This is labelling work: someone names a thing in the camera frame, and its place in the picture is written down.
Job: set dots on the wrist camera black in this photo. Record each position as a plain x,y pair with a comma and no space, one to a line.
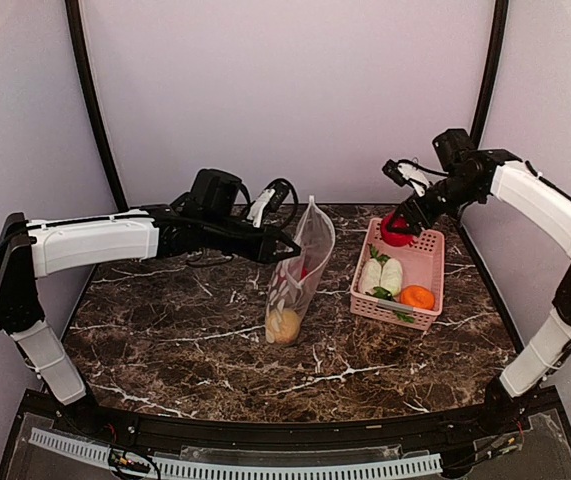
450,147
215,191

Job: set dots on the white radish toy right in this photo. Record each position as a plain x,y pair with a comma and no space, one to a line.
392,276

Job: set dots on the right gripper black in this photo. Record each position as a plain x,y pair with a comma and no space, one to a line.
404,211

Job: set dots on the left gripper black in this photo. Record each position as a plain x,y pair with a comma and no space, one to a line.
265,250

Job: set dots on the white radish toy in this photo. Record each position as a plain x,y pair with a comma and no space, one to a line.
392,276
370,276

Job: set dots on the black front rail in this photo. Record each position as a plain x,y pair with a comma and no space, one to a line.
430,431

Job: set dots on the circuit board with leds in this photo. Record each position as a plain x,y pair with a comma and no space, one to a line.
122,464

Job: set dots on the black frame post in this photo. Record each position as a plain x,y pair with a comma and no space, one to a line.
91,101
490,71

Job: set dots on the clear polka dot zip bag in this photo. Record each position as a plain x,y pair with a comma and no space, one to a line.
295,281

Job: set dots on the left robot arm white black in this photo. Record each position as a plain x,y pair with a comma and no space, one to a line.
30,250

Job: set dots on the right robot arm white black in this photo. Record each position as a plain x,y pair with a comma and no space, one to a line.
472,176

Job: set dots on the left camera cable black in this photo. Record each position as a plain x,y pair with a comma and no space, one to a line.
282,188

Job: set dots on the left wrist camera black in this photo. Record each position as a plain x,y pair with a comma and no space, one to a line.
215,191

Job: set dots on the dark red pomegranate toy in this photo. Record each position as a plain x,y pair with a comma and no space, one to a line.
393,231

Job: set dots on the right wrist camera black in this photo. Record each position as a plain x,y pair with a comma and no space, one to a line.
450,147

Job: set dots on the left black frame post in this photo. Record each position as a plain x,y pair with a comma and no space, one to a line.
91,101

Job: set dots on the orange tangerine toy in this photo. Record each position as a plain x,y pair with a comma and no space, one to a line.
418,297

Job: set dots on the pink plastic basket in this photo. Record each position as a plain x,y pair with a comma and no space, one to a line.
423,264

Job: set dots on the yellow peach toy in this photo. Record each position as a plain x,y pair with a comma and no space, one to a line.
282,327

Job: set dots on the right black frame post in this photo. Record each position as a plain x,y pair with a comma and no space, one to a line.
490,71

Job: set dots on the white radish toy left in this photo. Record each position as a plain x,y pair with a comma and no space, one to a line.
370,276

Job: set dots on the white slotted cable duct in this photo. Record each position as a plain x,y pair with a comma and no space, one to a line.
210,463

